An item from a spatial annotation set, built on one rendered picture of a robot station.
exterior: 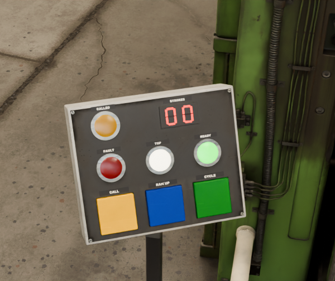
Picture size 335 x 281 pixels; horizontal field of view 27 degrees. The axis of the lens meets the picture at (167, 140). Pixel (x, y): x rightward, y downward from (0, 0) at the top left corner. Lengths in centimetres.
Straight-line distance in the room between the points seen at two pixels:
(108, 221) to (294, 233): 67
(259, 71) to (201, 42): 237
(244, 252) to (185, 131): 53
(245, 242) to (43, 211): 123
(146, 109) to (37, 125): 199
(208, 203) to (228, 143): 13
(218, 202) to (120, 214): 21
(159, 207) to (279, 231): 57
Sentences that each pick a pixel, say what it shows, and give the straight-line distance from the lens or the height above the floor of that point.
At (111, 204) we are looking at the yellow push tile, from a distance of 140.
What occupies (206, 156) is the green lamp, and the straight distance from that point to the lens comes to 143.
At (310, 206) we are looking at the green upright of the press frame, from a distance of 185.
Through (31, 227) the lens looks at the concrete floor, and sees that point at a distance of 285.
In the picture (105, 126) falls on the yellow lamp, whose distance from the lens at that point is 138.
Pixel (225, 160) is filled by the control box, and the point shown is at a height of 107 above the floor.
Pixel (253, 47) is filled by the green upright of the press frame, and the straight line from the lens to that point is 158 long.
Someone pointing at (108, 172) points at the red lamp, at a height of 109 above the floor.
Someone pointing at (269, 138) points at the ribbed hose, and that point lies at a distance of 169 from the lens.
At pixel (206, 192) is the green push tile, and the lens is 144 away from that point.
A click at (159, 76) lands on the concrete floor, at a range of 366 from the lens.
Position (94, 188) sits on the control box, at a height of 106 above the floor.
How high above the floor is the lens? 199
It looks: 38 degrees down
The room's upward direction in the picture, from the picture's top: 1 degrees clockwise
